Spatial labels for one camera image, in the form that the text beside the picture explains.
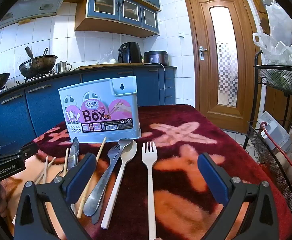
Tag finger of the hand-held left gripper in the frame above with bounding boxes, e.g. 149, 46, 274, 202
0, 141, 20, 155
16, 143, 39, 159

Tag blue kitchen base cabinet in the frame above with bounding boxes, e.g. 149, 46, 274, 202
0, 66, 178, 150

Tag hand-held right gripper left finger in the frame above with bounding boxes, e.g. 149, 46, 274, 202
14, 152, 98, 240

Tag metal fork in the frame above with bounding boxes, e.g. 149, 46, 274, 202
83, 144, 121, 217

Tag black air fryer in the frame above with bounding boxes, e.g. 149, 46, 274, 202
118, 42, 143, 64

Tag white power cable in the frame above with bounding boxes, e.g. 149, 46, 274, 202
158, 64, 167, 98

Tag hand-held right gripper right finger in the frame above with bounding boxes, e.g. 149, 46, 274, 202
197, 152, 280, 240

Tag white power strip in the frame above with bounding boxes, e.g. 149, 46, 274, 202
257, 111, 292, 150

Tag black wire rack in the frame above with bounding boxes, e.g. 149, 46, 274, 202
246, 51, 292, 220

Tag person's left hand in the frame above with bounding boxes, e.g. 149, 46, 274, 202
0, 180, 12, 230

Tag red cable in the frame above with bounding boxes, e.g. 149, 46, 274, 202
260, 121, 292, 180

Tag large black wok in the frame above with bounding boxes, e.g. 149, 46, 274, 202
18, 47, 58, 78

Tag metal spoon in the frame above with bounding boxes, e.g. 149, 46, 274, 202
91, 138, 134, 225

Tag clear plastic bag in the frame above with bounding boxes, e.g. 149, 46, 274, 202
97, 49, 118, 65

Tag white plastic fork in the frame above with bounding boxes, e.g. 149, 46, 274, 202
141, 141, 158, 240

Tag grey range hood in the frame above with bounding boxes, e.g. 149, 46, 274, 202
0, 0, 71, 30

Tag white plastic bags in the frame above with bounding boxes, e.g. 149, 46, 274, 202
252, 0, 292, 67

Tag metal kettle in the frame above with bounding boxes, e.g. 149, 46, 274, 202
56, 61, 72, 73

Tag light blue utensil holder box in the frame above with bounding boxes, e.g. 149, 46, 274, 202
58, 76, 142, 143

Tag wooden door with glass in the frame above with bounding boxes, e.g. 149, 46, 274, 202
183, 0, 262, 133

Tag red floral blanket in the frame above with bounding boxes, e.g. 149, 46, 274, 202
1, 104, 292, 240

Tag blue glass-door wall cabinet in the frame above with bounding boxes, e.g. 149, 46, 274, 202
75, 0, 160, 38

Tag wooden side cabinet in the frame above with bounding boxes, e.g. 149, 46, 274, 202
246, 0, 272, 38

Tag dark rice cooker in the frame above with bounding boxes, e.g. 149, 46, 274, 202
143, 51, 168, 66

